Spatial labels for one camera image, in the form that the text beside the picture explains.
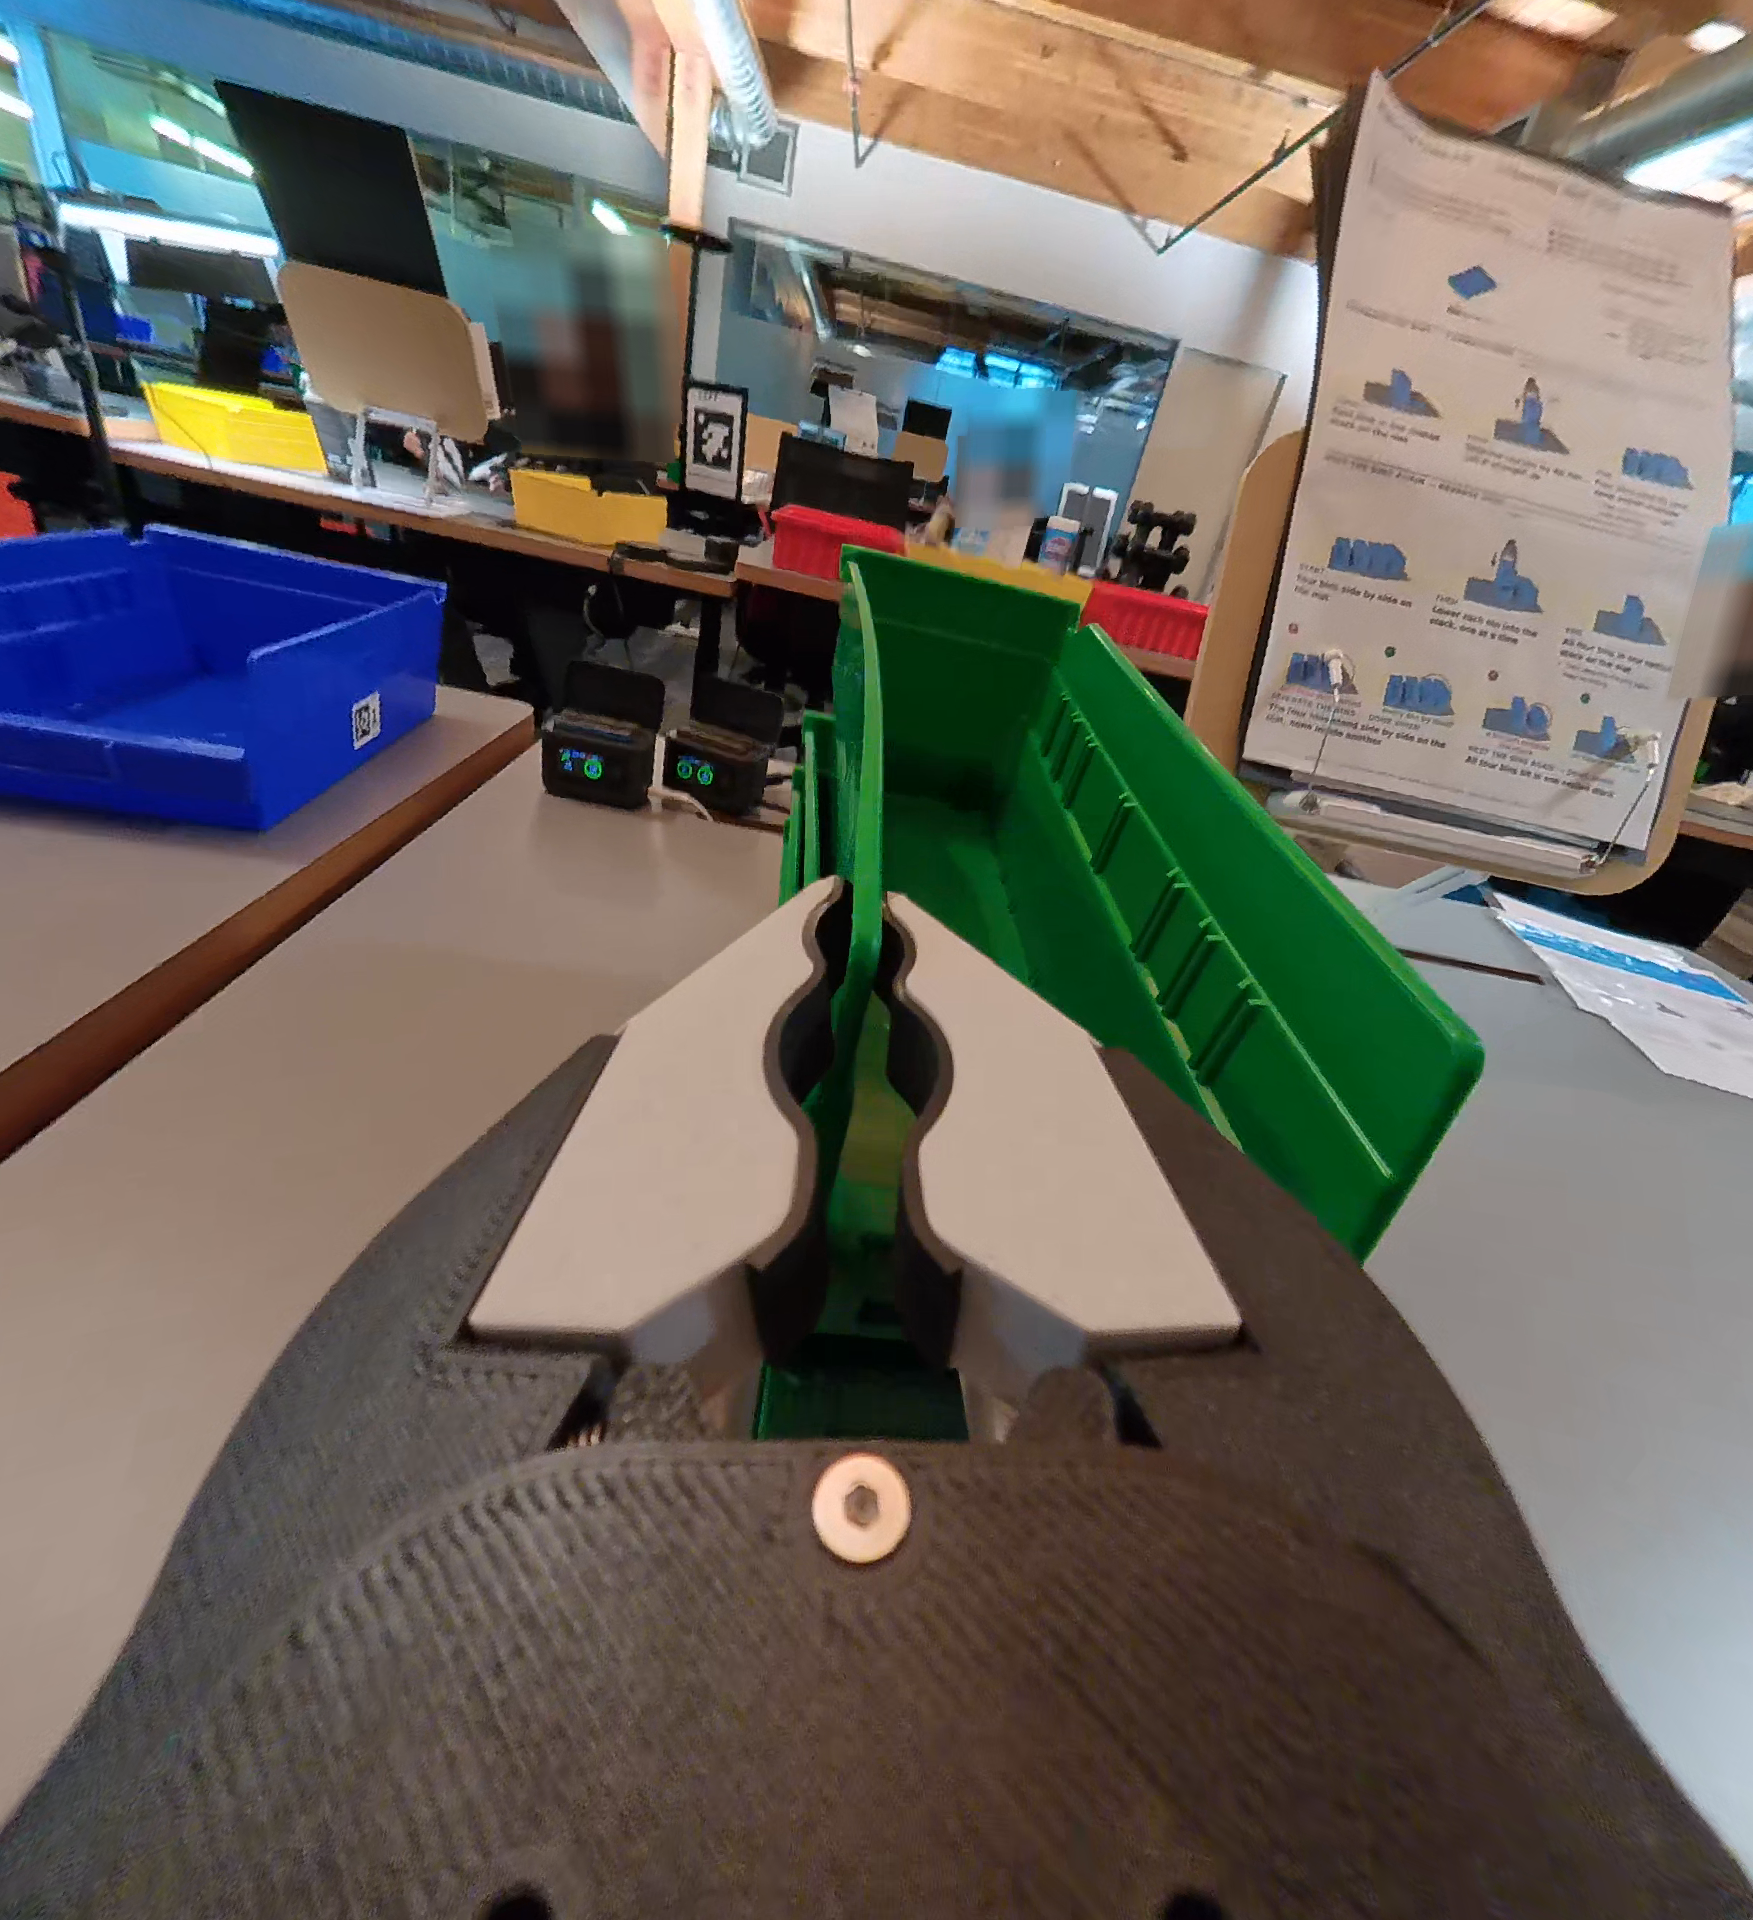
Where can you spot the blue plastic bin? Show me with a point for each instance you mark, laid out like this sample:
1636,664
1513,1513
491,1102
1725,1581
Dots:
171,674

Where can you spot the green plastic bin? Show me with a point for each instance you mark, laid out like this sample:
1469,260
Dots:
1237,958
810,810

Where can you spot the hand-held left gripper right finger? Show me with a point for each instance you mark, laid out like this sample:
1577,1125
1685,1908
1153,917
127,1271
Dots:
1070,1200

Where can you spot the black white marker sign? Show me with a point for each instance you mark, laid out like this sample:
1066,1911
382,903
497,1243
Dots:
716,441

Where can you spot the black dumbbell rack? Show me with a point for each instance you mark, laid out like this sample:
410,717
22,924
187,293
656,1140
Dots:
1160,547

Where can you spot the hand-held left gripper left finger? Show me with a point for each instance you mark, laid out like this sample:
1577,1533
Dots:
653,1185

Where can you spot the wooden board document stand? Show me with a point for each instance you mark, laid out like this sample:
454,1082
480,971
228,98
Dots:
382,344

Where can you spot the printed instruction sheet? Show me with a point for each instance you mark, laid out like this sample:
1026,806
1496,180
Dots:
1507,449

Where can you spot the black flat panel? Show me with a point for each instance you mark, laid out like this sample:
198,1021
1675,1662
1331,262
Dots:
323,180

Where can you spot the large yellow bin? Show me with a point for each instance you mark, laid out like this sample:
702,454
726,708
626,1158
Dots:
232,432
585,509

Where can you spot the wooden top work table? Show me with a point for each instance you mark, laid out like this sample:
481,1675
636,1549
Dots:
1161,664
366,508

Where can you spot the silver ventilation duct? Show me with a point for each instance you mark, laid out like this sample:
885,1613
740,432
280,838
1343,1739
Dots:
739,70
1716,89

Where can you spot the red plastic bin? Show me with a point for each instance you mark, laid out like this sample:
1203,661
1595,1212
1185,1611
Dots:
835,547
1146,618

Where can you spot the wipes canister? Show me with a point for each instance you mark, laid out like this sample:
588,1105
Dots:
1062,547

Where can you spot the grey desk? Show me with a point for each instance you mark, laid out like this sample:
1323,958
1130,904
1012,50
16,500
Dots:
67,931
1641,1350

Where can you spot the black power adapter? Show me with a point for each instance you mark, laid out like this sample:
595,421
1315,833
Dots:
726,756

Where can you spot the blue header paper sheet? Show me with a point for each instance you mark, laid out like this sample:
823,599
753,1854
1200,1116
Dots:
1671,1004

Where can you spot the black charging case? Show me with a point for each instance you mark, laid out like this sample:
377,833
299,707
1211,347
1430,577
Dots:
599,748

